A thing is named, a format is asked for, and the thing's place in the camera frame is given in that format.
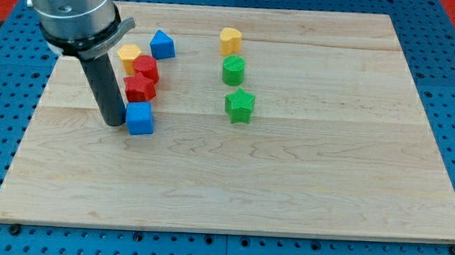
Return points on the green cylinder block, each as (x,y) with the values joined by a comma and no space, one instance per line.
(233,70)

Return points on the blue triangle block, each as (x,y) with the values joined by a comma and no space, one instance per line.
(162,46)

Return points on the black flange with grey clamp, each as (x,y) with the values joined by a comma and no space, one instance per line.
(93,45)

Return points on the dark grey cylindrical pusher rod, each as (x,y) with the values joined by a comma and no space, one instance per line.
(101,78)

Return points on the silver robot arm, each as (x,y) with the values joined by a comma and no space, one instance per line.
(87,30)

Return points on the light wooden board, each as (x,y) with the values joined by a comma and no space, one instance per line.
(338,145)

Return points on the red star block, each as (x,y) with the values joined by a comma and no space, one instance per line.
(138,88)

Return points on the blue cube block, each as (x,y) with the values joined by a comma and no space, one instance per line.
(139,118)

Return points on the red cylinder block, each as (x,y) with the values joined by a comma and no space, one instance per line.
(146,65)

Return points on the green star block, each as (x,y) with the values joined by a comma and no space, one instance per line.
(239,106)

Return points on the yellow heart block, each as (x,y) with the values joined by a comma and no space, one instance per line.
(230,41)

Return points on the yellow hexagon block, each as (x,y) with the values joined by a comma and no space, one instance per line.
(127,54)

